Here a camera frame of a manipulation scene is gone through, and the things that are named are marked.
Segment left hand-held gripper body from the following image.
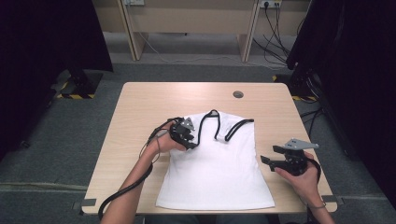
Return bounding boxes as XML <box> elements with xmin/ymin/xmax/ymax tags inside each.
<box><xmin>169</xmin><ymin>117</ymin><xmax>197</xmax><ymax>147</ymax></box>

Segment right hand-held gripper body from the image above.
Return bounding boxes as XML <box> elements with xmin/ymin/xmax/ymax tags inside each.
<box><xmin>273</xmin><ymin>137</ymin><xmax>320</xmax><ymax>177</ymax></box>

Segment white shirt with black trim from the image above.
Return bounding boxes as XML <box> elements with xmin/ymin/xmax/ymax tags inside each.
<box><xmin>155</xmin><ymin>108</ymin><xmax>276</xmax><ymax>211</ymax></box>

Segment person's left hand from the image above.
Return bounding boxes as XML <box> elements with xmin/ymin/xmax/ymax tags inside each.
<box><xmin>148</xmin><ymin>121</ymin><xmax>188</xmax><ymax>157</ymax></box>

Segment person's right hand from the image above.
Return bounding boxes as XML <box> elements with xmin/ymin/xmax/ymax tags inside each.
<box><xmin>275</xmin><ymin>150</ymin><xmax>325</xmax><ymax>207</ymax></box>

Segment thin wrist loop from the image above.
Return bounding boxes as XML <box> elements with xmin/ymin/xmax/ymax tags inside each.
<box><xmin>306</xmin><ymin>201</ymin><xmax>327</xmax><ymax>210</ymax></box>

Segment black stand base striped tape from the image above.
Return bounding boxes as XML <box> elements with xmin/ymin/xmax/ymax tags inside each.
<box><xmin>55</xmin><ymin>69</ymin><xmax>104</xmax><ymax>100</ymax></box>
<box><xmin>272</xmin><ymin>69</ymin><xmax>319</xmax><ymax>103</ymax></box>

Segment light wooden desk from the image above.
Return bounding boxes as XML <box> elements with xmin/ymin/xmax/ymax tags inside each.
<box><xmin>92</xmin><ymin>0</ymin><xmax>312</xmax><ymax>63</ymax></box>

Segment black curtain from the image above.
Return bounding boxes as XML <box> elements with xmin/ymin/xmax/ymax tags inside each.
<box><xmin>286</xmin><ymin>0</ymin><xmax>396</xmax><ymax>206</ymax></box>
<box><xmin>0</xmin><ymin>0</ymin><xmax>114</xmax><ymax>160</ymax></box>

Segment thin grey cable with connector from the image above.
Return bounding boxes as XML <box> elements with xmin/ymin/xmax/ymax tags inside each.
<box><xmin>138</xmin><ymin>129</ymin><xmax>170</xmax><ymax>165</ymax></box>

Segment black floor cables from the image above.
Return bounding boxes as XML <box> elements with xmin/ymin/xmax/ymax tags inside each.
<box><xmin>299</xmin><ymin>106</ymin><xmax>325</xmax><ymax>138</ymax></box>

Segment white floor cable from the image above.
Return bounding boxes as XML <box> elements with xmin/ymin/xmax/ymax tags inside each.
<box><xmin>136</xmin><ymin>31</ymin><xmax>278</xmax><ymax>70</ymax></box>

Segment thick black left gripper cable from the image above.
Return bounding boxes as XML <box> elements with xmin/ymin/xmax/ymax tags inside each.
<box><xmin>97</xmin><ymin>117</ymin><xmax>185</xmax><ymax>220</ymax></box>

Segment black power cables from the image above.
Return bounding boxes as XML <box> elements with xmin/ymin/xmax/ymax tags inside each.
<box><xmin>252</xmin><ymin>3</ymin><xmax>304</xmax><ymax>67</ymax></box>

